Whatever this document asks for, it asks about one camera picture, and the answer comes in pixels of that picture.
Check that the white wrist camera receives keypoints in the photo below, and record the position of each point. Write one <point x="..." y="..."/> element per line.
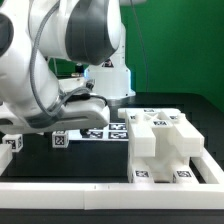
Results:
<point x="70" y="84"/>

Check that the white tagged cube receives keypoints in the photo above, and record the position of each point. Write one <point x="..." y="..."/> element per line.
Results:
<point x="16" y="141"/>
<point x="60" y="139"/>

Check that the white chair seat with pegs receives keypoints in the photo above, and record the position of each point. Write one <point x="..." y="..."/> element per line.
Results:
<point x="161" y="167"/>

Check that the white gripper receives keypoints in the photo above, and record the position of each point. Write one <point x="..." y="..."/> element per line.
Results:
<point x="92" y="113"/>

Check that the white chair back frame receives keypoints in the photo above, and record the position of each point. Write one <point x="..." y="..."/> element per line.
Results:
<point x="154" y="131"/>

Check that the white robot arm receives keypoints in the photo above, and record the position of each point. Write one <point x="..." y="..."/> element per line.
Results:
<point x="32" y="98"/>

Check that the white marker sheet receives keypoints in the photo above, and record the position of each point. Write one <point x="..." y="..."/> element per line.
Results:
<point x="112" y="132"/>

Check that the white front border rail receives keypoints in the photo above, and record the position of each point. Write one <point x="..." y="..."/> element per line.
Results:
<point x="111" y="196"/>

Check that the white border rail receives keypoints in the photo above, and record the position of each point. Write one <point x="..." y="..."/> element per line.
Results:
<point x="5" y="156"/>
<point x="111" y="196"/>
<point x="208" y="168"/>

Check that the white left border rail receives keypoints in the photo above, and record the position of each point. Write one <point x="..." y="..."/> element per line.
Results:
<point x="5" y="156"/>

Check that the white right border rail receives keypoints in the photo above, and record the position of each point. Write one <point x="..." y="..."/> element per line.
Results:
<point x="208" y="168"/>

